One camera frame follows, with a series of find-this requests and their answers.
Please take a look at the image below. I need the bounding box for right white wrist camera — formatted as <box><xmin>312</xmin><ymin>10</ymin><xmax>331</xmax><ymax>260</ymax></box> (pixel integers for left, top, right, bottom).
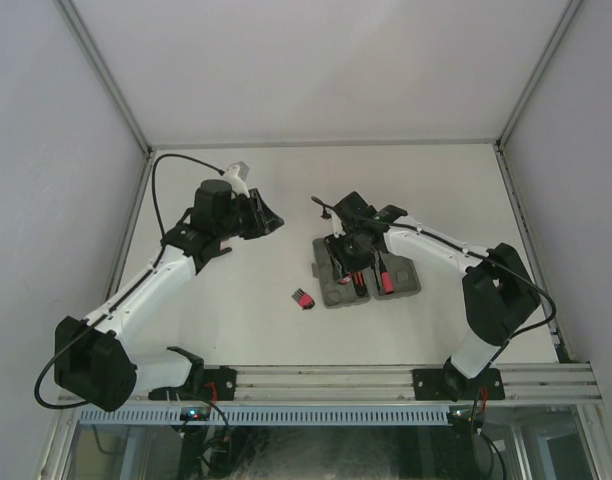
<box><xmin>331</xmin><ymin>215</ymin><xmax>346</xmax><ymax>238</ymax></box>

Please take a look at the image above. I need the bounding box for short red black screwdriver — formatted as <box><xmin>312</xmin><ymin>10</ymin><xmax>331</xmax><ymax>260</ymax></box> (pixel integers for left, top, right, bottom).
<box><xmin>377</xmin><ymin>252</ymin><xmax>395</xmax><ymax>295</ymax></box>

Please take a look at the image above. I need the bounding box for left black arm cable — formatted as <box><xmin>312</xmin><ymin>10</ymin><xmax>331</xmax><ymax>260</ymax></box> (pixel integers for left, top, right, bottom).
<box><xmin>34</xmin><ymin>153</ymin><xmax>227</xmax><ymax>411</ymax></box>

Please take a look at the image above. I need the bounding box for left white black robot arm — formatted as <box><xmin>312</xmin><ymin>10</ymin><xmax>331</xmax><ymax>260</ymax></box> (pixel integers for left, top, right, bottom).
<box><xmin>49</xmin><ymin>179</ymin><xmax>284</xmax><ymax>412</ymax></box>

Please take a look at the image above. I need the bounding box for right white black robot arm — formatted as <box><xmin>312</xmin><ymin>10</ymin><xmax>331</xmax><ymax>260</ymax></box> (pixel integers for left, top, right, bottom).
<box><xmin>322</xmin><ymin>191</ymin><xmax>548</xmax><ymax>401</ymax></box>

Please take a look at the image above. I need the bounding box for red hex key set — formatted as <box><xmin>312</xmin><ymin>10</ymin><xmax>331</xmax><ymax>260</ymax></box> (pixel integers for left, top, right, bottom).
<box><xmin>291</xmin><ymin>289</ymin><xmax>316</xmax><ymax>310</ymax></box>

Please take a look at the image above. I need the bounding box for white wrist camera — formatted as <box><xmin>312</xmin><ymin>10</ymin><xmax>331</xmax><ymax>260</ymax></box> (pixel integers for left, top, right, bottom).
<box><xmin>331</xmin><ymin>215</ymin><xmax>346</xmax><ymax>238</ymax></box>
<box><xmin>222</xmin><ymin>162</ymin><xmax>250</xmax><ymax>198</ymax></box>

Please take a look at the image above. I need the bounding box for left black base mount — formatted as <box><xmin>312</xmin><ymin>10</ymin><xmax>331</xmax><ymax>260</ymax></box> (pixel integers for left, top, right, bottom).
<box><xmin>148</xmin><ymin>366</ymin><xmax>237</xmax><ymax>403</ymax></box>

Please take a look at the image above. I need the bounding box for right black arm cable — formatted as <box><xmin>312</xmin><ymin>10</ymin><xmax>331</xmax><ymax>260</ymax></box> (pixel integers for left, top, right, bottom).
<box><xmin>310</xmin><ymin>195</ymin><xmax>557</xmax><ymax>426</ymax></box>

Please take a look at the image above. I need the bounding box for aluminium front rail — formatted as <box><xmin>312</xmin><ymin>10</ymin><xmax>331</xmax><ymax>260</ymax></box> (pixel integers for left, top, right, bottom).
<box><xmin>58</xmin><ymin>363</ymin><xmax>603</xmax><ymax>402</ymax></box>

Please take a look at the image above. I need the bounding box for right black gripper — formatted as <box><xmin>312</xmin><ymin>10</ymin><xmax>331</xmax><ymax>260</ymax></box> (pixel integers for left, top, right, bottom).
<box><xmin>324</xmin><ymin>229</ymin><xmax>375</xmax><ymax>282</ymax></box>

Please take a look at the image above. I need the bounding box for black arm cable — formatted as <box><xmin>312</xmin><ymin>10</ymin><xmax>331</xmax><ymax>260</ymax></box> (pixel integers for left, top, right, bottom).
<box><xmin>310</xmin><ymin>195</ymin><xmax>557</xmax><ymax>426</ymax></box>
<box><xmin>34</xmin><ymin>153</ymin><xmax>227</xmax><ymax>411</ymax></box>

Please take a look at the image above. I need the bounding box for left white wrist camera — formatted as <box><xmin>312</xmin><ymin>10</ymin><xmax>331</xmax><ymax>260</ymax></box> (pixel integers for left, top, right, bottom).
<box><xmin>222</xmin><ymin>162</ymin><xmax>250</xmax><ymax>198</ymax></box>

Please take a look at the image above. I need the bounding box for red black utility knife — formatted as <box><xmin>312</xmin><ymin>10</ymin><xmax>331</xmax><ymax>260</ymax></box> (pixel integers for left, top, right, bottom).
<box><xmin>351</xmin><ymin>271</ymin><xmax>368</xmax><ymax>298</ymax></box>

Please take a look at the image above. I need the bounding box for grey plastic tool case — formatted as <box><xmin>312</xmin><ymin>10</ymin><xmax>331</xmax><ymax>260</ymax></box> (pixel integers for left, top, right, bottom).
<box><xmin>312</xmin><ymin>238</ymin><xmax>421</xmax><ymax>309</ymax></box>

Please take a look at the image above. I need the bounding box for blue slotted cable duct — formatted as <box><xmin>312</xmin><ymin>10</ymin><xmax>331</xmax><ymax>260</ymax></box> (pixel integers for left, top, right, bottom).
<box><xmin>78</xmin><ymin>405</ymin><xmax>450</xmax><ymax>427</ymax></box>

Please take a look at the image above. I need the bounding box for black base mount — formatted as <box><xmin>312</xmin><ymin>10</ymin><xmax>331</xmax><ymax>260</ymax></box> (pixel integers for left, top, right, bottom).
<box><xmin>148</xmin><ymin>366</ymin><xmax>237</xmax><ymax>403</ymax></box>
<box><xmin>412</xmin><ymin>368</ymin><xmax>506</xmax><ymax>402</ymax></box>

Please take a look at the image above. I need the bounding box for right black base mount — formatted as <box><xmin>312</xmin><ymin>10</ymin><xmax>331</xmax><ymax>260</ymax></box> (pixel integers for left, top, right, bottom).
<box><xmin>412</xmin><ymin>368</ymin><xmax>506</xmax><ymax>402</ymax></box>

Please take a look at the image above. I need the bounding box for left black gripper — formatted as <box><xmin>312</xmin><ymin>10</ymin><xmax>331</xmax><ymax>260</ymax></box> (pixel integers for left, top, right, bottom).
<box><xmin>215</xmin><ymin>189</ymin><xmax>283</xmax><ymax>242</ymax></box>

